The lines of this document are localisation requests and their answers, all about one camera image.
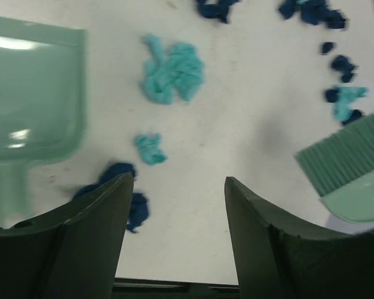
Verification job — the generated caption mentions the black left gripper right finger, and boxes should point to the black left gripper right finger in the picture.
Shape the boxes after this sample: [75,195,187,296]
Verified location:
[224,177,374,298]

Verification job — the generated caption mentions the green hand brush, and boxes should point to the green hand brush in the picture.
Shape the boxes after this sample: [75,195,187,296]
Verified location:
[295,113,374,223]

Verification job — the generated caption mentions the green plastic dustpan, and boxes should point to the green plastic dustpan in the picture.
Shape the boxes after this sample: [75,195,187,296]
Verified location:
[0,17,87,227]

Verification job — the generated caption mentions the small light blue paper scrap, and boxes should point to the small light blue paper scrap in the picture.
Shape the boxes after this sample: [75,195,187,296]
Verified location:
[134,133,167,166]

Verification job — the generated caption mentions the dark blue paper scrap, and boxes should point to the dark blue paper scrap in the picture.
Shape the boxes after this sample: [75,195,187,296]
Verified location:
[72,161,139,202]
[126,192,150,234]
[277,0,348,30]
[196,0,236,24]

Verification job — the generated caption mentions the light blue paper scrap cluster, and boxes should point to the light blue paper scrap cluster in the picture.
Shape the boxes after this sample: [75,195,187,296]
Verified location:
[141,34,204,105]

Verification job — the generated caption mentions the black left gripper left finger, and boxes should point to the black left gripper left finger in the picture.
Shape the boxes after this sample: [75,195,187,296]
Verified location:
[0,174,134,298]

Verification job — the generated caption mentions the dark blue paper scrap chain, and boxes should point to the dark blue paper scrap chain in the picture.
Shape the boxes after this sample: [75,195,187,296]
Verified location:
[320,41,364,125]

